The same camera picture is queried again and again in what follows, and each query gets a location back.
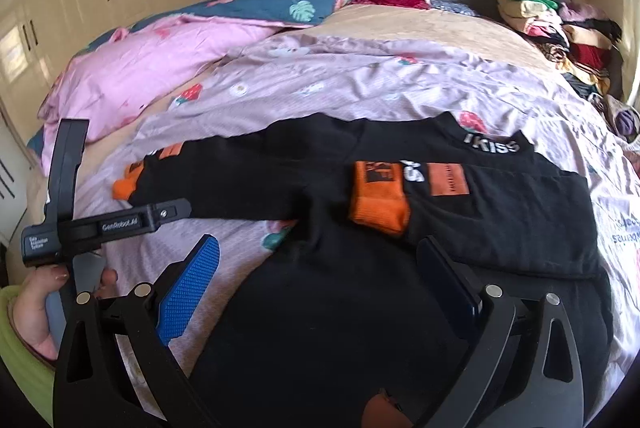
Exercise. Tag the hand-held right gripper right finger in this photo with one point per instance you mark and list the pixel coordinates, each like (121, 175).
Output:
(450, 283)

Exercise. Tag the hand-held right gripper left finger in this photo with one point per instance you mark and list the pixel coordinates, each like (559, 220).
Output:
(187, 293)

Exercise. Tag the person's left forearm green sleeve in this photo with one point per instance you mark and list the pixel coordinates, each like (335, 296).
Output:
(20, 373)

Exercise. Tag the pink quilt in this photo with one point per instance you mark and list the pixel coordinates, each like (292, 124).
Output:
(140, 62)

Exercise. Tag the black sweater with orange cuffs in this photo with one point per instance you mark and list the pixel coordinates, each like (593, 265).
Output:
(325, 308)

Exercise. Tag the grey patterned pillow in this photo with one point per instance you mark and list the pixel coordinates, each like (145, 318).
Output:
(452, 6)

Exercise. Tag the white bedside cabinet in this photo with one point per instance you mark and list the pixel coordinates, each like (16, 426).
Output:
(10, 178)

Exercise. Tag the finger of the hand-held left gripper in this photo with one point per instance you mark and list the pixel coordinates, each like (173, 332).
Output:
(145, 220)
(67, 162)

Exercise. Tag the beige bed sheet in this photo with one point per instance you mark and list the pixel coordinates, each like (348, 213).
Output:
(425, 27)

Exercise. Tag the bag with purple cloth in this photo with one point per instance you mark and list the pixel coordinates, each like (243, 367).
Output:
(625, 120)

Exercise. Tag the person's left hand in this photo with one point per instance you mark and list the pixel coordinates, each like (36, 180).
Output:
(35, 313)

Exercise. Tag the blue floral quilt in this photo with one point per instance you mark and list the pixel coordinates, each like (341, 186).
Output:
(260, 5)

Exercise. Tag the pile of folded clothes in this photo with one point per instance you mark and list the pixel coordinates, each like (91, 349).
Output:
(540, 12)

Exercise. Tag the lilac strawberry print quilt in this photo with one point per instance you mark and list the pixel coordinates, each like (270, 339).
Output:
(350, 72)

